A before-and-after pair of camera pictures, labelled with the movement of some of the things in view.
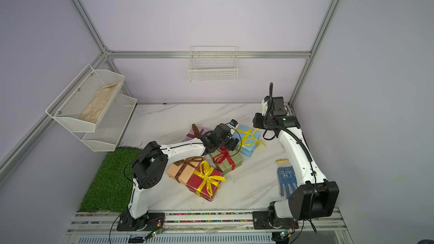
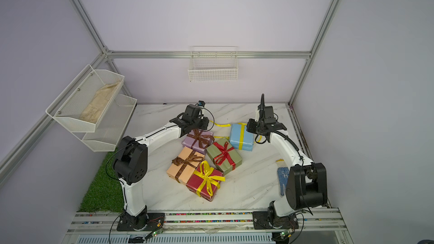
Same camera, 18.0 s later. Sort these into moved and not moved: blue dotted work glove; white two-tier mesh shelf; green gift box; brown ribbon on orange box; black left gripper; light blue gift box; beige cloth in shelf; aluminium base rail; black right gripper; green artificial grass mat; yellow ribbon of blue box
Moved: light blue gift box; black right gripper; black left gripper; yellow ribbon of blue box
Not moved: green artificial grass mat; white two-tier mesh shelf; aluminium base rail; green gift box; blue dotted work glove; beige cloth in shelf; brown ribbon on orange box
